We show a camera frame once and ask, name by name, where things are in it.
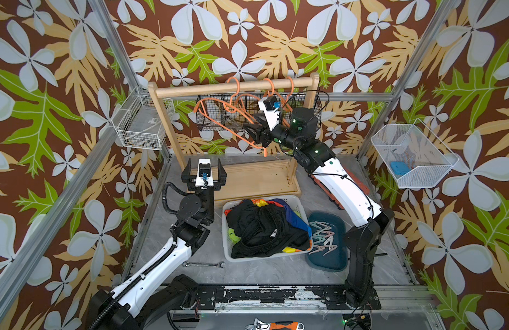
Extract orange hanger of rainbow shorts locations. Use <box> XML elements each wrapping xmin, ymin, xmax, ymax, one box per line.
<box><xmin>259</xmin><ymin>78</ymin><xmax>280</xmax><ymax>111</ymax></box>

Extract orange hanger of black shorts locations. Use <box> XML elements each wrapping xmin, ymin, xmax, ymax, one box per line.
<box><xmin>193</xmin><ymin>77</ymin><xmax>268</xmax><ymax>158</ymax></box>

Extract black shorts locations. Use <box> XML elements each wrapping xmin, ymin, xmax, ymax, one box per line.
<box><xmin>225</xmin><ymin>199</ymin><xmax>312</xmax><ymax>259</ymax></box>

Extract rainbow striped shorts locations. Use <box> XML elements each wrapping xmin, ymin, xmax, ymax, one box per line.
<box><xmin>225</xmin><ymin>197</ymin><xmax>313</xmax><ymax>255</ymax></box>

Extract mint clothespin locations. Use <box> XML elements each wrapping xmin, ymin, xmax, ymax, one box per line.
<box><xmin>312</xmin><ymin>232</ymin><xmax>335</xmax><ymax>246</ymax></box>

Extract orange hanger of green shorts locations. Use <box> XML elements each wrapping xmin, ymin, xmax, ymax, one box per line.
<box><xmin>277</xmin><ymin>76</ymin><xmax>295</xmax><ymax>128</ymax></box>

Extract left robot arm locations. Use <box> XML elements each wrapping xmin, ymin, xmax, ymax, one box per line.
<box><xmin>86</xmin><ymin>159</ymin><xmax>227</xmax><ymax>329</ymax></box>

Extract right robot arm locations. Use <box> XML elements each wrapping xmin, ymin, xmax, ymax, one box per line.
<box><xmin>243</xmin><ymin>107</ymin><xmax>394</xmax><ymax>308</ymax></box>

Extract wooden clothes rack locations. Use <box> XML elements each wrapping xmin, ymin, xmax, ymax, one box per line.
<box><xmin>148</xmin><ymin>73</ymin><xmax>320</xmax><ymax>207</ymax></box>

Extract small silver wrench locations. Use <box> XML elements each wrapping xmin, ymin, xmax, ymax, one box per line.
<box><xmin>182</xmin><ymin>261</ymin><xmax>225</xmax><ymax>269</ymax></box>

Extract red plastic tool case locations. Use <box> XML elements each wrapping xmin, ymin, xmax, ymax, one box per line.
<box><xmin>308</xmin><ymin>172</ymin><xmax>370</xmax><ymax>210</ymax></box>

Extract blue object in basket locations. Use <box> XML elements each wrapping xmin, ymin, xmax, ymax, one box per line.
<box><xmin>390</xmin><ymin>161</ymin><xmax>412</xmax><ymax>177</ymax></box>

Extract dark teal tray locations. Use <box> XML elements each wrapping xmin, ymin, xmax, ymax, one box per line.
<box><xmin>306</xmin><ymin>212</ymin><xmax>348</xmax><ymax>272</ymax></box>

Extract white mesh basket right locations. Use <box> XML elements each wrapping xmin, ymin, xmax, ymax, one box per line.
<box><xmin>371</xmin><ymin>122</ymin><xmax>459</xmax><ymax>189</ymax></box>

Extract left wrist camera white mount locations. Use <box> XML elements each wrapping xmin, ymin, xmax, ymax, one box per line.
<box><xmin>195</xmin><ymin>159</ymin><xmax>214</xmax><ymax>189</ymax></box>

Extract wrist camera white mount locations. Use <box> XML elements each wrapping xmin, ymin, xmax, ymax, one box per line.
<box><xmin>195</xmin><ymin>159</ymin><xmax>214</xmax><ymax>189</ymax></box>
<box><xmin>258</xmin><ymin>96</ymin><xmax>281</xmax><ymax>131</ymax></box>

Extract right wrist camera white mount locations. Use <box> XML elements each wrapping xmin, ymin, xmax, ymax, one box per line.
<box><xmin>258</xmin><ymin>96</ymin><xmax>281</xmax><ymax>131</ymax></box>

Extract black wire basket back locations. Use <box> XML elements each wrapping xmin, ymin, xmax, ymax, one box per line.
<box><xmin>196</xmin><ymin>92</ymin><xmax>326</xmax><ymax>132</ymax></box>

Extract aluminium frame post left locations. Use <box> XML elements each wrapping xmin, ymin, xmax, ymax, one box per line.
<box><xmin>0</xmin><ymin>1</ymin><xmax>163</xmax><ymax>329</ymax></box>

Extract aluminium frame post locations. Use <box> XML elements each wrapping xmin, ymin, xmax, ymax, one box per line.
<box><xmin>356</xmin><ymin>0</ymin><xmax>456</xmax><ymax>160</ymax></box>
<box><xmin>0</xmin><ymin>1</ymin><xmax>163</xmax><ymax>329</ymax></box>

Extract white wire basket left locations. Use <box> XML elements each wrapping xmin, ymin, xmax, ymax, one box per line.
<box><xmin>112</xmin><ymin>82</ymin><xmax>180</xmax><ymax>155</ymax></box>

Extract orange handled adjustable wrench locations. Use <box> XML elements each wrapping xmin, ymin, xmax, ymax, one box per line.
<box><xmin>246</xmin><ymin>318</ymin><xmax>305</xmax><ymax>330</ymax></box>

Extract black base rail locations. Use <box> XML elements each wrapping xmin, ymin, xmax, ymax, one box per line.
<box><xmin>134</xmin><ymin>274</ymin><xmax>383</xmax><ymax>327</ymax></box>

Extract aluminium frame post right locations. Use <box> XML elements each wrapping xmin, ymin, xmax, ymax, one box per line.
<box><xmin>356</xmin><ymin>0</ymin><xmax>456</xmax><ymax>160</ymax></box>

